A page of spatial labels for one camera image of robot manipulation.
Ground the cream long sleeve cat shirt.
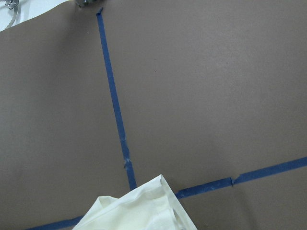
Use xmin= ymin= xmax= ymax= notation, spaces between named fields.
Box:
xmin=74 ymin=175 xmax=196 ymax=230

